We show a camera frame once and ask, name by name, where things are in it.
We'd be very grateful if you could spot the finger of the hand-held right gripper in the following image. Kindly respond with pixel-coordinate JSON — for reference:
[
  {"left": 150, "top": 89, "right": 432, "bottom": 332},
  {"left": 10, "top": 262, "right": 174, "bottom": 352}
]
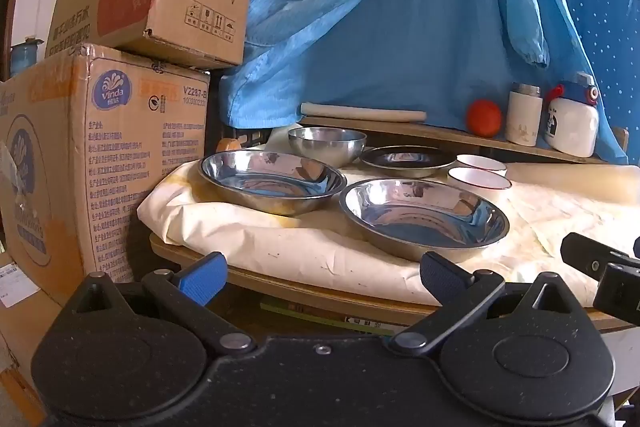
[
  {"left": 560, "top": 232, "right": 640, "bottom": 282},
  {"left": 593, "top": 262, "right": 640, "bottom": 324}
]

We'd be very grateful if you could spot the blue garment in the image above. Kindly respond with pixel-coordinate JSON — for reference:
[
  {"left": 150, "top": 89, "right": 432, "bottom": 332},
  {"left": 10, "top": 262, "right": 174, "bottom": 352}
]
[{"left": 220, "top": 0, "right": 616, "bottom": 134}]

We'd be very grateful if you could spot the white red-rimmed bowl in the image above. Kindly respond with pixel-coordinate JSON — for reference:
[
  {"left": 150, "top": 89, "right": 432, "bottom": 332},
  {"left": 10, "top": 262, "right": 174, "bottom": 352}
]
[
  {"left": 447, "top": 167, "right": 513, "bottom": 198},
  {"left": 456, "top": 154, "right": 508, "bottom": 172}
]

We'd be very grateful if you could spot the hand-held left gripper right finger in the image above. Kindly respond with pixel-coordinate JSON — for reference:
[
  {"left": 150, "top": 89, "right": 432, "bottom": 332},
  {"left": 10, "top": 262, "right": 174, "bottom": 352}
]
[{"left": 390, "top": 252, "right": 586, "bottom": 358}]

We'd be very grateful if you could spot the blue container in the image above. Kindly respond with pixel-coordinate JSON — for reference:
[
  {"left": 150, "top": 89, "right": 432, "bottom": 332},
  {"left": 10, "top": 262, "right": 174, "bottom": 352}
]
[{"left": 11, "top": 39, "right": 42, "bottom": 78}]

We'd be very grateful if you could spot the orange fruit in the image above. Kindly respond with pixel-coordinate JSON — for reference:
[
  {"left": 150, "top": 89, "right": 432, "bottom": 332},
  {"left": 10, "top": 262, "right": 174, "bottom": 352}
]
[{"left": 466, "top": 99, "right": 502, "bottom": 138}]

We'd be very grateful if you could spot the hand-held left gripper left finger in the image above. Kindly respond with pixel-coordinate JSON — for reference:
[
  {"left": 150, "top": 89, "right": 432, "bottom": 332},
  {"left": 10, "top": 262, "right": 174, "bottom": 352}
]
[{"left": 75, "top": 252, "right": 256, "bottom": 354}]

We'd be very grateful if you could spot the black plate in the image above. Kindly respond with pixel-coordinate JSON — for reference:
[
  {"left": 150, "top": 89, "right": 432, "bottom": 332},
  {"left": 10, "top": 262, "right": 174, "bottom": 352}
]
[{"left": 359, "top": 145, "right": 457, "bottom": 179}]

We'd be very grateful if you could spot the white thermos cup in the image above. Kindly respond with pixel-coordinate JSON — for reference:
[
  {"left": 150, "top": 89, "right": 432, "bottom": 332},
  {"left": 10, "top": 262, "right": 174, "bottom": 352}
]
[{"left": 505, "top": 83, "right": 543, "bottom": 146}]

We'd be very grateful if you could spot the wooden shelf board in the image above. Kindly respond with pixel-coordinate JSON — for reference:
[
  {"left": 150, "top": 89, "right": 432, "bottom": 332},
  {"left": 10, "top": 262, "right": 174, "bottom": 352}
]
[{"left": 299, "top": 116, "right": 630, "bottom": 165}]

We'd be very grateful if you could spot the white water bottle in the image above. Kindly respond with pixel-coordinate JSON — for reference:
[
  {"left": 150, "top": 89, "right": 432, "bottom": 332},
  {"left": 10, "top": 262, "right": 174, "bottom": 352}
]
[{"left": 544, "top": 72, "right": 601, "bottom": 158}]

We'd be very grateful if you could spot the cream table cloth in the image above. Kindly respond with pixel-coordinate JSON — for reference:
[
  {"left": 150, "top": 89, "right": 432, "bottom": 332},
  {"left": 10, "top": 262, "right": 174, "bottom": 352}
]
[{"left": 137, "top": 127, "right": 640, "bottom": 308}]

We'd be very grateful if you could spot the small steel bowl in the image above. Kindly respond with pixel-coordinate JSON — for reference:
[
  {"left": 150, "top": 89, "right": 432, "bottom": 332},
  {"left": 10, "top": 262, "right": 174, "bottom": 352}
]
[{"left": 288, "top": 127, "right": 368, "bottom": 168}]

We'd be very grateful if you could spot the large steel plate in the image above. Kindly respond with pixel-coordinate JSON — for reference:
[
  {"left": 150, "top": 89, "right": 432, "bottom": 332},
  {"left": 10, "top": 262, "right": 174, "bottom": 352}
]
[
  {"left": 198, "top": 150, "right": 348, "bottom": 215},
  {"left": 339, "top": 178, "right": 511, "bottom": 263}
]

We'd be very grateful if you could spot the white paper slip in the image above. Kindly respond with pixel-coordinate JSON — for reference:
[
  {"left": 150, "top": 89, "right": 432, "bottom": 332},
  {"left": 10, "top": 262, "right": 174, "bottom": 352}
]
[{"left": 0, "top": 263, "right": 41, "bottom": 308}]

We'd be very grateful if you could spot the large blue-printed cardboard box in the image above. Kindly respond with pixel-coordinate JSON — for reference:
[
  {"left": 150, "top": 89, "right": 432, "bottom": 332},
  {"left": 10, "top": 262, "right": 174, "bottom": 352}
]
[{"left": 0, "top": 44, "right": 211, "bottom": 308}]

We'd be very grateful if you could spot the white rolling pin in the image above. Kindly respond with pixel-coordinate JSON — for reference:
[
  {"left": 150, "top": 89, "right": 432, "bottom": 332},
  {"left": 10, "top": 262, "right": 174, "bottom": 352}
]
[{"left": 300, "top": 103, "right": 427, "bottom": 122}]

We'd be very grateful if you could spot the green book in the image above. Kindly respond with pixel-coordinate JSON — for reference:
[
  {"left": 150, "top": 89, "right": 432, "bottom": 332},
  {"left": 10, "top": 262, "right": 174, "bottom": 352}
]
[{"left": 259, "top": 297, "right": 396, "bottom": 335}]

